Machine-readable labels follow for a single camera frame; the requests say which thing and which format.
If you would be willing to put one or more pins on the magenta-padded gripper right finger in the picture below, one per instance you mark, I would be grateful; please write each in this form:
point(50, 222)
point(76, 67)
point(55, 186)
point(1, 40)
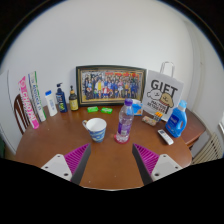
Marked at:
point(150, 159)

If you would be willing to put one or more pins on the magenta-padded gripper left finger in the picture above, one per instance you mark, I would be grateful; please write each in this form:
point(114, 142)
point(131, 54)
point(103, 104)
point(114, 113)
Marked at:
point(73, 159)

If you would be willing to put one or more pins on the clear purple-capped water bottle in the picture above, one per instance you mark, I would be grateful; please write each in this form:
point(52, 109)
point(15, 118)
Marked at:
point(125, 123)

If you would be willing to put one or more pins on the white remote control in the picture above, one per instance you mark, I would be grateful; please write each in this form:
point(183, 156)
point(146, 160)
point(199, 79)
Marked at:
point(165, 136)

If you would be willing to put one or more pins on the blue patterned white mug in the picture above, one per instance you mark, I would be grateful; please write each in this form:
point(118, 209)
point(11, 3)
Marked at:
point(97, 130)

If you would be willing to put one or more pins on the small patterned box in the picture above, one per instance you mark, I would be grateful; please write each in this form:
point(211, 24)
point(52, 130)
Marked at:
point(149, 120)

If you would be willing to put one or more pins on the colourful puzzle cube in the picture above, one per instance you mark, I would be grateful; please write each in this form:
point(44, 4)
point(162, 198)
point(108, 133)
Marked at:
point(158, 116)

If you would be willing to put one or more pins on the blue detergent bottle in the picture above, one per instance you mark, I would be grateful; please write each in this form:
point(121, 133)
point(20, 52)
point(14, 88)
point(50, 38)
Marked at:
point(175, 123)

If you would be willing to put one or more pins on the blue tissue pack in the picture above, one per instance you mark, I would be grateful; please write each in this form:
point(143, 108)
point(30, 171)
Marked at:
point(138, 108)

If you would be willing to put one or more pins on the amber pump bottle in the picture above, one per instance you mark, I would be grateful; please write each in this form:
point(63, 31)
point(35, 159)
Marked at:
point(73, 101)

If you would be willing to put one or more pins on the white lotion bottle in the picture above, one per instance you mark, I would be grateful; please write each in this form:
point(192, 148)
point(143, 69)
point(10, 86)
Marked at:
point(51, 105)

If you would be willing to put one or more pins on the dark blue pump bottle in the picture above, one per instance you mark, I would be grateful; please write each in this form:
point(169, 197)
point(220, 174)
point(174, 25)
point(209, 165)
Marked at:
point(61, 100)

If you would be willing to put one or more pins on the white radiator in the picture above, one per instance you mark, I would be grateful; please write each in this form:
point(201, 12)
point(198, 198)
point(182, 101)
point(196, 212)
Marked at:
point(210, 150)

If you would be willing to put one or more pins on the white paper gift bag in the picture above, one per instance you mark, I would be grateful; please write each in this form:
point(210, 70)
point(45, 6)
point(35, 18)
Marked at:
point(163, 93)

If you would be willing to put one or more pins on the brown wooden chair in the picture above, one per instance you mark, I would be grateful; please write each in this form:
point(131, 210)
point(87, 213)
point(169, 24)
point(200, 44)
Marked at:
point(20, 113)

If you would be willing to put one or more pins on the tall pink box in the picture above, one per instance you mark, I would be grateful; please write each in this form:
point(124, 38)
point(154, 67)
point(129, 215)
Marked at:
point(28, 103)

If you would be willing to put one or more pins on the tall white green box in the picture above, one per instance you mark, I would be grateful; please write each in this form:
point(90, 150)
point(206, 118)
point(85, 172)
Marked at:
point(36, 96)

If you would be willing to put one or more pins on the framed group photo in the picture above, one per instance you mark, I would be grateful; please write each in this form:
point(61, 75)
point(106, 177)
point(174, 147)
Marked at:
point(110, 85)

